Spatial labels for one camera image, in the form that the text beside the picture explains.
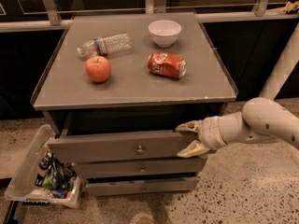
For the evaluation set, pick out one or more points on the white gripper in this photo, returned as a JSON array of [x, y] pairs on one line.
[[209, 132]]

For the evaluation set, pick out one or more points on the grey top drawer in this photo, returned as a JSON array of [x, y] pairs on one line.
[[119, 146]]

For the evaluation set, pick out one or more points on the grey drawer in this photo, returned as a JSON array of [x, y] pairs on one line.
[[138, 167], [142, 186], [119, 146]]

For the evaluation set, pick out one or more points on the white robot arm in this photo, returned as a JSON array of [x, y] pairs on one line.
[[261, 119]]

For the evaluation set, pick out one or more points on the grey middle drawer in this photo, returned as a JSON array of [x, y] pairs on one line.
[[138, 167]]

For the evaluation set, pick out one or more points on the grey drawer cabinet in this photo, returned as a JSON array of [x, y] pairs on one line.
[[133, 99]]

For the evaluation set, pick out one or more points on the grey bottom drawer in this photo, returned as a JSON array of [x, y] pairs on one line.
[[142, 186]]

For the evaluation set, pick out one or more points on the red soda can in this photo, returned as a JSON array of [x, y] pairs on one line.
[[167, 65]]

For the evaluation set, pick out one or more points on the white bowl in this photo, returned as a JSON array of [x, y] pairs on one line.
[[164, 33]]

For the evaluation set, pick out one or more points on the red apple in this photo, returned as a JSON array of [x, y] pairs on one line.
[[98, 69]]

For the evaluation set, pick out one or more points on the clear plastic water bottle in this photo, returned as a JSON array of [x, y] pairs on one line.
[[105, 45]]

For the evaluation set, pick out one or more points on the snack packages in bin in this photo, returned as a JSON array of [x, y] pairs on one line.
[[58, 178]]

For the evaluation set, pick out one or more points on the crumpled tan object on rail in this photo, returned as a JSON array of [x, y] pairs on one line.
[[291, 7]]

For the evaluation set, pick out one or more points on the metal railing frame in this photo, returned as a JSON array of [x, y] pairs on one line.
[[34, 15]]

